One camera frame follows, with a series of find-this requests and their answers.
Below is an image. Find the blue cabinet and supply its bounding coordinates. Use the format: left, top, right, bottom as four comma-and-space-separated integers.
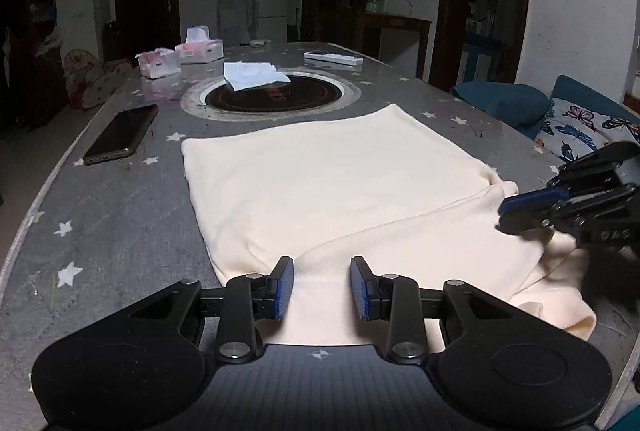
462, 38, 503, 84

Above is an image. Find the tall white tissue box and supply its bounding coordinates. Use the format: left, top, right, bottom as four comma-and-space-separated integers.
175, 25, 224, 64

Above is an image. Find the grey star-print table cover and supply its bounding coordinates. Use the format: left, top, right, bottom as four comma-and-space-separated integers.
0, 42, 640, 431

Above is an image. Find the low white tissue box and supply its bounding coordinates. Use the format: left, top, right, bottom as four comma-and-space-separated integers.
136, 46, 182, 79

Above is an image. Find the wooden arched display cabinet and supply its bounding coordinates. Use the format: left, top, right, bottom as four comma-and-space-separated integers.
0, 0, 58, 128

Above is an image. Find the round built-in hotplate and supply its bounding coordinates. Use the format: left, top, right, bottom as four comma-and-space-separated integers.
180, 68, 361, 121

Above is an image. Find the cream garment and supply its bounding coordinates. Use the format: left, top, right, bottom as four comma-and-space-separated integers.
181, 104, 598, 346

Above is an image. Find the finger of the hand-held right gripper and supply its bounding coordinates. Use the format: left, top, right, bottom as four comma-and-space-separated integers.
545, 141, 638, 199
496, 184, 640, 252

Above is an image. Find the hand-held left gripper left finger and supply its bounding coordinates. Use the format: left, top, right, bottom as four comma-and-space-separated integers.
127, 256, 296, 364

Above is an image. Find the white remote control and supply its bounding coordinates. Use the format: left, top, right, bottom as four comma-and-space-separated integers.
304, 50, 364, 68

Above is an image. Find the white crumpled tissue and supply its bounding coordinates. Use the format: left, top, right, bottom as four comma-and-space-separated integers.
222, 60, 291, 93

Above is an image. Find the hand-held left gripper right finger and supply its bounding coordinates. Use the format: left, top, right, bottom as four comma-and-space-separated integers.
349, 256, 521, 366

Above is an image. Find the butterfly print cushion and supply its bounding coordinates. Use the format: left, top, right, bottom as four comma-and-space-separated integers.
535, 97, 640, 163

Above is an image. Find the dark wooden side desk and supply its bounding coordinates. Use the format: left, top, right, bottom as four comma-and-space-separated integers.
357, 11, 433, 79

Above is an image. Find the blue cushion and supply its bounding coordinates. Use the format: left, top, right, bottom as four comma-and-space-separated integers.
450, 80, 551, 139

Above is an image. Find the black smartphone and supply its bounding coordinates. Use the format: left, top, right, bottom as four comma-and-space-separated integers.
82, 104, 160, 166

